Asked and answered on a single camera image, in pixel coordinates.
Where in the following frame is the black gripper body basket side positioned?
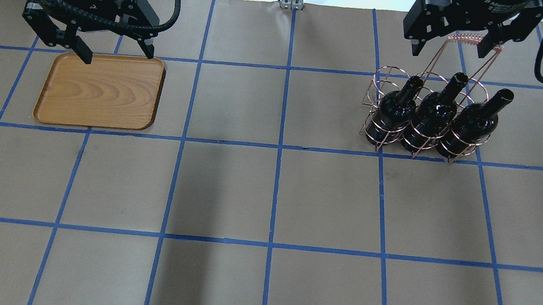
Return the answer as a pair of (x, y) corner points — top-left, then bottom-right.
(402, 0), (543, 58)

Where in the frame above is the dark wine bottle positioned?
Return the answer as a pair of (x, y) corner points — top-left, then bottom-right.
(364, 76), (423, 148)
(436, 88), (514, 162)
(400, 72), (469, 156)

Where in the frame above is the wooden tray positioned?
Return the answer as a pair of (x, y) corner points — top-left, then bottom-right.
(33, 53), (166, 130)

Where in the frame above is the copper wire bottle basket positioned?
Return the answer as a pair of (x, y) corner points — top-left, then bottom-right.
(359, 32), (502, 163)

